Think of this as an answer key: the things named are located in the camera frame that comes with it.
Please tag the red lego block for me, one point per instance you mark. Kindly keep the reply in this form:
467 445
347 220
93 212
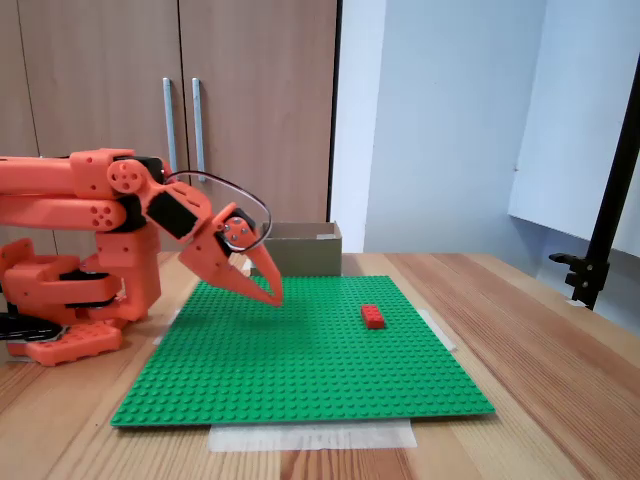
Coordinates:
373 317

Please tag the cardboard box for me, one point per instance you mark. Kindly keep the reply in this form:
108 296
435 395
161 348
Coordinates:
310 255

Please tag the green lego baseplate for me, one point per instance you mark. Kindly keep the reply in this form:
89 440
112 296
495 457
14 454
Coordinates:
275 360

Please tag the masking tape strip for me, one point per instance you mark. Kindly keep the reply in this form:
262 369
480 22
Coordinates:
246 265
310 437
167 327
440 332

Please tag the wooden cabinet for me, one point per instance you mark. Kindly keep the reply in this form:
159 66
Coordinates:
100 75

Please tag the white panel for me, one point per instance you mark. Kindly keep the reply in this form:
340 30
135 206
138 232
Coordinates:
575 150

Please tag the black camera stand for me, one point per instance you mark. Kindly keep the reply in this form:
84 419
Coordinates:
607 210

